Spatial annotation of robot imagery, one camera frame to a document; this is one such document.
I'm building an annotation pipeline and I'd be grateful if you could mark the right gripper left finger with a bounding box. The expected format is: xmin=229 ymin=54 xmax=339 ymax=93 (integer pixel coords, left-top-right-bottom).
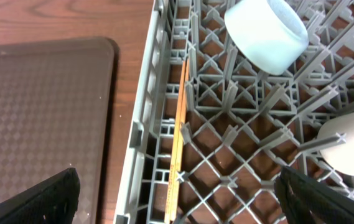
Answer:
xmin=0 ymin=167 xmax=80 ymax=224

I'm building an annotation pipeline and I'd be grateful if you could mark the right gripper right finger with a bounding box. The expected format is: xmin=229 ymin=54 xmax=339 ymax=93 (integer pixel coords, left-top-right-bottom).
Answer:
xmin=274 ymin=166 xmax=354 ymax=223

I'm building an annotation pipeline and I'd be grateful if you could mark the green cup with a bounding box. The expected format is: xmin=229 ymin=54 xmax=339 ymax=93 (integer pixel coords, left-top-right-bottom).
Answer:
xmin=317 ymin=113 xmax=354 ymax=176

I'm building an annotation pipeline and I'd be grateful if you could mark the light blue bowl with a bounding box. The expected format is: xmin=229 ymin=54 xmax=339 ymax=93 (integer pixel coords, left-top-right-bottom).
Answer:
xmin=224 ymin=0 xmax=309 ymax=75

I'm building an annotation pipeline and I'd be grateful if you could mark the grey dishwasher rack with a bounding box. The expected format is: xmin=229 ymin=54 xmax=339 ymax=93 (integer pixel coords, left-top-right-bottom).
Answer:
xmin=113 ymin=1 xmax=354 ymax=223

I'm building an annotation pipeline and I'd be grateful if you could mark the brown serving tray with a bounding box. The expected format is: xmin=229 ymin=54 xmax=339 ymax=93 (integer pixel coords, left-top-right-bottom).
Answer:
xmin=0 ymin=37 xmax=119 ymax=223

